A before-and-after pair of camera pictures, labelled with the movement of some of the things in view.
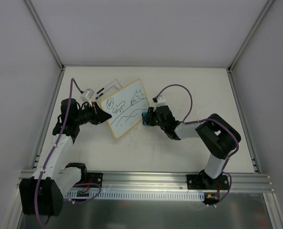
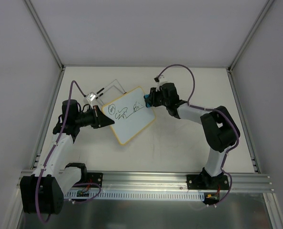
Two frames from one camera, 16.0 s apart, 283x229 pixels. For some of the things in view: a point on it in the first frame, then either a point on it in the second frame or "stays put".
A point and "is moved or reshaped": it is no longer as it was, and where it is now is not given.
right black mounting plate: x=203 y=182 stays put
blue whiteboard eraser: x=145 y=117 to x=147 y=100
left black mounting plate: x=93 y=177 stays put
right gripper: x=151 y=118 to x=155 y=97
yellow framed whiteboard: x=126 y=107 is moved or reshaped
